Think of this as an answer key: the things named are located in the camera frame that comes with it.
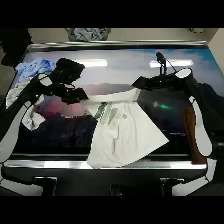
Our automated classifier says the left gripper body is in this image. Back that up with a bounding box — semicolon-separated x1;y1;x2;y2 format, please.
59;86;90;105

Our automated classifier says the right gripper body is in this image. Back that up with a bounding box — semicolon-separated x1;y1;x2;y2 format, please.
131;75;160;92

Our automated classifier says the white T-shirt with green print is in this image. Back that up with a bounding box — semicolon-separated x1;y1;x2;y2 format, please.
81;87;170;169

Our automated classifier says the black garment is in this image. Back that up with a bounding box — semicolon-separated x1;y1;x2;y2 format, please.
54;57;86;86

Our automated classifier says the pale grey garment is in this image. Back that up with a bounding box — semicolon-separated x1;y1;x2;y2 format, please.
5;78;46;132

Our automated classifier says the light blue garment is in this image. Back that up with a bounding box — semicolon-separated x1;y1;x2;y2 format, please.
14;57;57;84

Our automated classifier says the heap of clothes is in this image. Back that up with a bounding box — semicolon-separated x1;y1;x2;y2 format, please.
66;28;112;43

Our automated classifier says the brown garment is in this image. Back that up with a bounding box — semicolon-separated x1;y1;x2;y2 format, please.
183;107;208;165

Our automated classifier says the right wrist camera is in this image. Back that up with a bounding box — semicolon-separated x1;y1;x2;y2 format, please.
155;51;168;80

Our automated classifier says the black cable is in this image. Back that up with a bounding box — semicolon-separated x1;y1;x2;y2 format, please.
164;58;179;74

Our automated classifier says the silver frame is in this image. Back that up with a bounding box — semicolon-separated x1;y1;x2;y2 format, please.
1;39;216;198

